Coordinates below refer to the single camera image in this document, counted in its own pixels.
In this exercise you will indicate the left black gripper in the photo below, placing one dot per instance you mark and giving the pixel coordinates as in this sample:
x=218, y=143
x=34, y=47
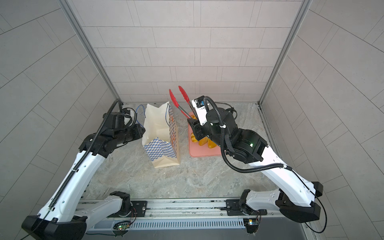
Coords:
x=138, y=133

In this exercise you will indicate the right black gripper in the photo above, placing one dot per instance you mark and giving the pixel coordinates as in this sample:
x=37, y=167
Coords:
x=196, y=127

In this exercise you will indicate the brown oval bread roll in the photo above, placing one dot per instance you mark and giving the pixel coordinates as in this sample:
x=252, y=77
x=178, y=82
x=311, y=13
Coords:
x=211, y=144

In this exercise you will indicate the blue checkered paper bag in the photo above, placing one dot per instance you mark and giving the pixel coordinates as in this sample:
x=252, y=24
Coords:
x=161, y=138

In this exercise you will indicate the long yellow baguette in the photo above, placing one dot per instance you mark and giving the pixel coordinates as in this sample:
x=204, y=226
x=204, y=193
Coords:
x=203, y=141

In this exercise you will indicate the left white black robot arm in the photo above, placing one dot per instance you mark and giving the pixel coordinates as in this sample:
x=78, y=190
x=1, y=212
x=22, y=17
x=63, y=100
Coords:
x=59, y=218

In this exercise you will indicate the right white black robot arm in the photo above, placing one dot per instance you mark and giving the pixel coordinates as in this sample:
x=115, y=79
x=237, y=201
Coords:
x=244, y=151

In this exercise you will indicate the small striped round bun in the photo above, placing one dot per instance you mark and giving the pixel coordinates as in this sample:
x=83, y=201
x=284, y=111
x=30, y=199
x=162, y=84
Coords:
x=193, y=138

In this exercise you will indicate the pink plastic tray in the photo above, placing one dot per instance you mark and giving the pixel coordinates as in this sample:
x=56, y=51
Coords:
x=197, y=151

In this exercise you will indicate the left green circuit board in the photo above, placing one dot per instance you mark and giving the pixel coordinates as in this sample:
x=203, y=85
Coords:
x=121, y=228

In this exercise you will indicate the green circuit board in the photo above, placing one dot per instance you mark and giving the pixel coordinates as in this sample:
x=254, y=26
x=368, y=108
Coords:
x=121, y=228
x=251, y=225

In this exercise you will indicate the right green circuit board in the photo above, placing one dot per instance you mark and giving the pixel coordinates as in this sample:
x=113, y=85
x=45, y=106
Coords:
x=251, y=225

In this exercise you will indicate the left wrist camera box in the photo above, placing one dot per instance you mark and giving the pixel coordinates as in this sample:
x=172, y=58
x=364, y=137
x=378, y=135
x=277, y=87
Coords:
x=117, y=120

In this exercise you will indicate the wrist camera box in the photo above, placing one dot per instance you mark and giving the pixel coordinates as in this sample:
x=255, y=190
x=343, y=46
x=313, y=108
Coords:
x=200, y=110
x=117, y=120

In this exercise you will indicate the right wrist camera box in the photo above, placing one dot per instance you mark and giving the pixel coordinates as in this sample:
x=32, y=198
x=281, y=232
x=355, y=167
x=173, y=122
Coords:
x=200, y=110

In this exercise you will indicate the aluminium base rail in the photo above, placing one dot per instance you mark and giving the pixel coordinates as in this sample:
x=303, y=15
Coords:
x=183, y=214

